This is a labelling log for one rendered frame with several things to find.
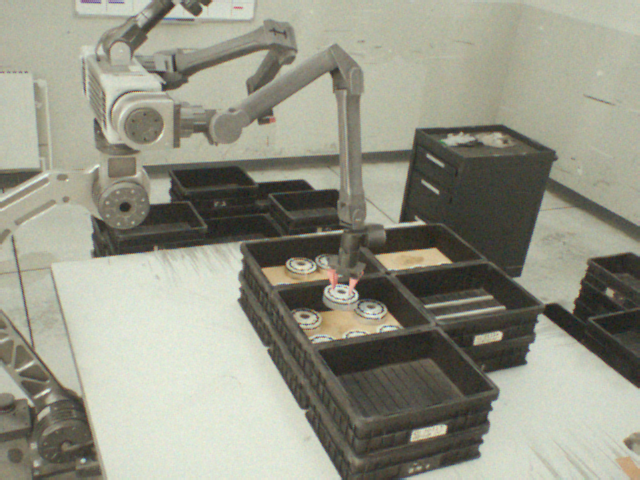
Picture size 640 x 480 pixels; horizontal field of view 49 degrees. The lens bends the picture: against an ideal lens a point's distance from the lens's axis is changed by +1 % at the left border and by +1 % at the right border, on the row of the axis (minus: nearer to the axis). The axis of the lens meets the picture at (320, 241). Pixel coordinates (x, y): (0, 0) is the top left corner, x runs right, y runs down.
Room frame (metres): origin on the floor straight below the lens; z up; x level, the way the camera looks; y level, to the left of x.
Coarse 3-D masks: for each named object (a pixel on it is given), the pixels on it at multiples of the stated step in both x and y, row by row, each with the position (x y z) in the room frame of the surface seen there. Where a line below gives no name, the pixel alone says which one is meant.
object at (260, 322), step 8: (240, 280) 1.98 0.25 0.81; (240, 288) 2.01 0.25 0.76; (248, 288) 1.92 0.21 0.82; (240, 296) 2.00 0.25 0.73; (248, 296) 1.91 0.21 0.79; (240, 304) 1.98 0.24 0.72; (248, 304) 1.92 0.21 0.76; (256, 304) 1.84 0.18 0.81; (248, 312) 1.93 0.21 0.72; (256, 312) 1.86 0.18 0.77; (256, 320) 1.85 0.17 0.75; (264, 320) 1.77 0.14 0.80; (256, 328) 1.85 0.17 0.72; (264, 328) 1.79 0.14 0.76; (264, 336) 1.79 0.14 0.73; (264, 344) 1.77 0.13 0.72
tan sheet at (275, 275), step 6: (264, 270) 2.03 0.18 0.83; (270, 270) 2.03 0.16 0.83; (276, 270) 2.04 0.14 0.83; (282, 270) 2.05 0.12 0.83; (270, 276) 2.00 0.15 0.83; (276, 276) 2.00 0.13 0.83; (282, 276) 2.00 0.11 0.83; (288, 276) 2.01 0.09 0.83; (318, 276) 2.04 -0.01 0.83; (324, 276) 2.04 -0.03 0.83; (270, 282) 1.96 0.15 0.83; (276, 282) 1.96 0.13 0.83; (288, 282) 1.97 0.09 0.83; (294, 282) 1.98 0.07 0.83
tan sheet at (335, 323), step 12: (324, 312) 1.82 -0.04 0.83; (336, 312) 1.82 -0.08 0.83; (348, 312) 1.83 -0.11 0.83; (324, 324) 1.75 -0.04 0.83; (336, 324) 1.76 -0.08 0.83; (348, 324) 1.77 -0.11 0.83; (360, 324) 1.77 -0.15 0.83; (384, 324) 1.79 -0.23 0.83; (396, 324) 1.80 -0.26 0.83; (312, 336) 1.68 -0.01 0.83; (336, 336) 1.70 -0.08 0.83
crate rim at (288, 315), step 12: (372, 276) 1.90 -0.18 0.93; (384, 276) 1.91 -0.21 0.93; (276, 288) 1.76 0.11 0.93; (288, 288) 1.77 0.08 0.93; (300, 288) 1.78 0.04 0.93; (396, 288) 1.85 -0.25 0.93; (276, 300) 1.70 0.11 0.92; (408, 300) 1.79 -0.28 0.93; (288, 312) 1.64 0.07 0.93; (420, 312) 1.73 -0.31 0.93; (432, 324) 1.67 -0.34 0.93; (300, 336) 1.54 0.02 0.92; (360, 336) 1.56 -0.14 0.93; (372, 336) 1.57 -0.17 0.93; (312, 348) 1.49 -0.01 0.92
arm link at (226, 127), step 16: (320, 48) 1.89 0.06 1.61; (336, 48) 1.84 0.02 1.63; (304, 64) 1.81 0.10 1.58; (320, 64) 1.82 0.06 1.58; (336, 64) 1.84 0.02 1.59; (352, 64) 1.86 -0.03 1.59; (288, 80) 1.77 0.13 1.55; (304, 80) 1.79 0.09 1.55; (336, 80) 1.88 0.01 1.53; (256, 96) 1.72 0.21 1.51; (272, 96) 1.74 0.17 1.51; (288, 96) 1.76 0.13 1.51; (224, 112) 1.65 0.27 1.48; (240, 112) 1.66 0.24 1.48; (256, 112) 1.71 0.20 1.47; (224, 128) 1.63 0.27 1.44; (240, 128) 1.65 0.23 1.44
